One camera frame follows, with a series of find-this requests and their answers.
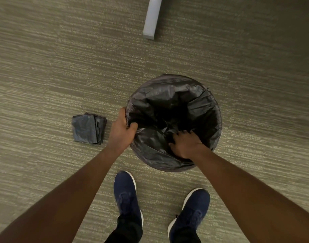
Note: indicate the person's left navy sneaker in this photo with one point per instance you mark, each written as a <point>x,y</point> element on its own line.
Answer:
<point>125,192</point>

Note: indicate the person's right black trouser leg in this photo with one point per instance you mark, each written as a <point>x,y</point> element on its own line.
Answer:
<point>186,236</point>

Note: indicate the folded black trash bag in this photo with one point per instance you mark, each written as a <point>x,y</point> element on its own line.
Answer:
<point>87,129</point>

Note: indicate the person's left thumb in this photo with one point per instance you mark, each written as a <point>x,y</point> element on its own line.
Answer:
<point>133,128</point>

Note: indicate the black trash bag liner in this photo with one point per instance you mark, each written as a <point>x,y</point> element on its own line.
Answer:
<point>169,108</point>

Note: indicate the person's left hand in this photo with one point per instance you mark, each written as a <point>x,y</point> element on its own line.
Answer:
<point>120,135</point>

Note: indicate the person's left black trouser leg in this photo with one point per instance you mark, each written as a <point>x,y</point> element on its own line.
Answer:
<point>126,231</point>

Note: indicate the person's left forearm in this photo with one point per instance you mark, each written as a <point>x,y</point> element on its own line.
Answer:
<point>61,199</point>

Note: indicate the round black trash bin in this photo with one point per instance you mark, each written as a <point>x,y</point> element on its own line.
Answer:
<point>175,169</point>

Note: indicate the person's black trouser leg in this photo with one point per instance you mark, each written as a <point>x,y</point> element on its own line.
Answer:
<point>126,231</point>
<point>186,236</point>

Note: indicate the white table leg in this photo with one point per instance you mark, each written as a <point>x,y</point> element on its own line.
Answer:
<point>152,17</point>

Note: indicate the person's right navy sneaker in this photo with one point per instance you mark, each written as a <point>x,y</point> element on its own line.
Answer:
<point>192,210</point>

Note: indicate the person's right hand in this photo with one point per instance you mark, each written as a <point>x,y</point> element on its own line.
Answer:
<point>188,146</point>

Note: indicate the person's right forearm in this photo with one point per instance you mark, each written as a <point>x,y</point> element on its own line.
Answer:
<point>250,199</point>

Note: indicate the person's navy sneaker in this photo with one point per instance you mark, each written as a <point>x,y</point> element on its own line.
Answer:
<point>125,192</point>
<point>192,210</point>

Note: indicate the person's right thumb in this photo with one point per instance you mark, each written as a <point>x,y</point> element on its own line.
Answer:
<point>172,146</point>

